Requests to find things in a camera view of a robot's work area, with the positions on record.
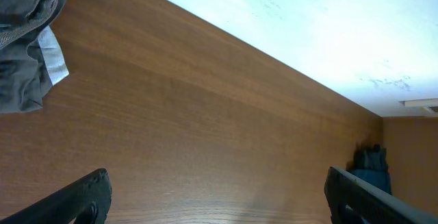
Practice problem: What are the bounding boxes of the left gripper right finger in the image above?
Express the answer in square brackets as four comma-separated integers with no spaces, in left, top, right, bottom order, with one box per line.
[324,166,437,224]

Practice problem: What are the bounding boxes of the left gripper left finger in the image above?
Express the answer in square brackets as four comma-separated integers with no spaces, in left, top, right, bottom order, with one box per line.
[1,169,112,224]

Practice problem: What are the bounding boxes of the grey shorts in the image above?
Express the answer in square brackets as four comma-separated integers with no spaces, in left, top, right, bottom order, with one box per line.
[1,0,69,114]

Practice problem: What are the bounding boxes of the dark blue folded garment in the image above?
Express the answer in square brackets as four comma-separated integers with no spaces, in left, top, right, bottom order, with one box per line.
[346,144,392,195]

